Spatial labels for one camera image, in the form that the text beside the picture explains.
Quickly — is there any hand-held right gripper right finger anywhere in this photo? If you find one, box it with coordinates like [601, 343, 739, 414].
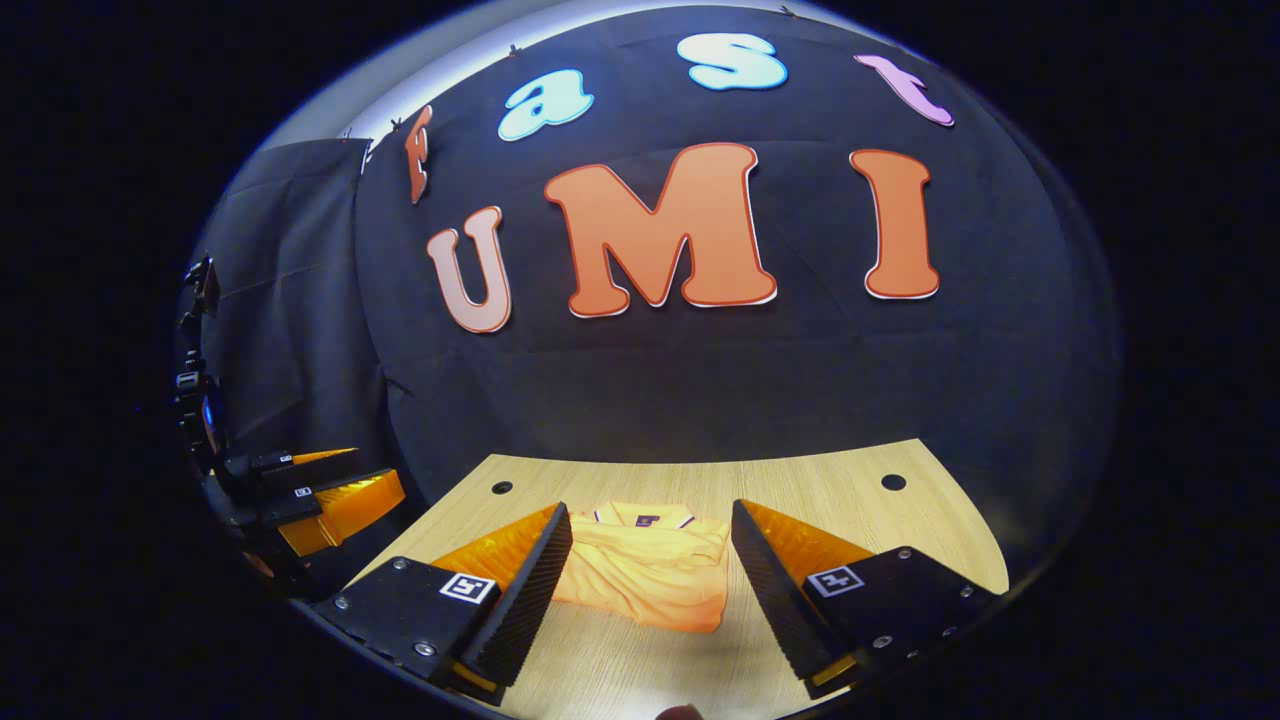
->
[730, 499, 1004, 703]

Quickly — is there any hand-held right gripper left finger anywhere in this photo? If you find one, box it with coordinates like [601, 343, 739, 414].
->
[312, 501, 575, 707]

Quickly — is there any orange T-shirt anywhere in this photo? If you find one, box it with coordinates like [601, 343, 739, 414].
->
[552, 501, 733, 634]

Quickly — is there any row of small backdrop clips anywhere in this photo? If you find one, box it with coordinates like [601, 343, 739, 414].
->
[340, 5, 801, 141]

